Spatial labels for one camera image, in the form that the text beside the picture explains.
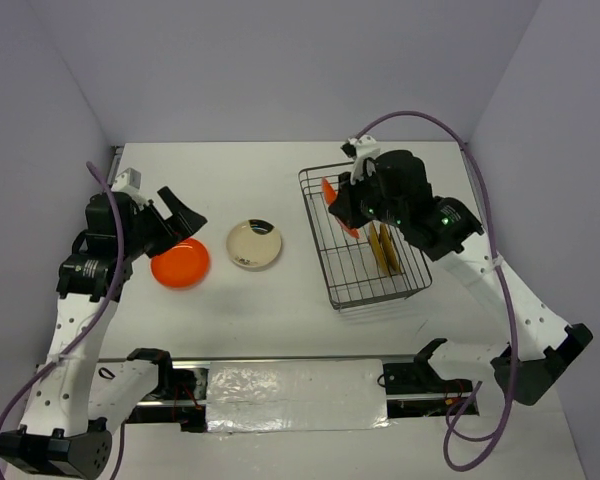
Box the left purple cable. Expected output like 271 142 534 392
0 160 127 480

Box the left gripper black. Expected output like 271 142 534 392
119 186 206 261

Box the purple cable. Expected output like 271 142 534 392
0 160 127 480
354 110 524 472

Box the silver tape sheet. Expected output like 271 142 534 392
205 359 389 434

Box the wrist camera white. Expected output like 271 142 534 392
341 134 380 185
111 168 147 206

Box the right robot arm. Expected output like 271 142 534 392
328 147 593 406

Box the wire dish rack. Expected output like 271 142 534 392
298 162 433 310

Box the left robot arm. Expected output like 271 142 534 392
0 187 207 479

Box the orange plate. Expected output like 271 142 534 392
150 238 211 289
321 177 360 240

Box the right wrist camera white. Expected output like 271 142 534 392
341 134 380 185

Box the mustard plate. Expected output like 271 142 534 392
368 223 390 276
379 224 402 273

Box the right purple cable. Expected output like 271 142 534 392
354 110 524 472

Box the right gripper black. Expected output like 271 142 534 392
327 164 404 229

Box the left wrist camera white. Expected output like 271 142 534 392
111 168 147 206

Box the orange plate front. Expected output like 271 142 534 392
150 238 211 289

